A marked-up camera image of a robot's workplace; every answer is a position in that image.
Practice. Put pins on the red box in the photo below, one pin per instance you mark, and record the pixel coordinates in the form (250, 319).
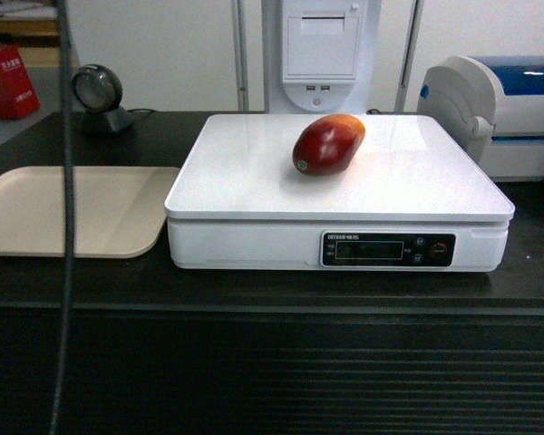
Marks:
(18, 98)

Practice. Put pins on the dark red mango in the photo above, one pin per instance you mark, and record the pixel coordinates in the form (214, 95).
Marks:
(328, 145)

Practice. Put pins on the beige plastic tray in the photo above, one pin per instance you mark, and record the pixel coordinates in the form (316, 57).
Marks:
(119, 210)

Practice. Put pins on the black barcode scanner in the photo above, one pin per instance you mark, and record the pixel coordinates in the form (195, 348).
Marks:
(99, 90)

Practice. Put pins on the black checkout counter cabinet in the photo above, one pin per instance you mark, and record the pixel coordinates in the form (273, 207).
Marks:
(155, 349)

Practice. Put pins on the white electronic scale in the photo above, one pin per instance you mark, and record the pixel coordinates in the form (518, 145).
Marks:
(240, 203)

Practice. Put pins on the white receipt printer terminal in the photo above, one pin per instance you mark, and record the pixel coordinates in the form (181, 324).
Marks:
(318, 56)

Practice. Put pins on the white blue label printer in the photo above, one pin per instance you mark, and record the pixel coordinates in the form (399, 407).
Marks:
(493, 107)

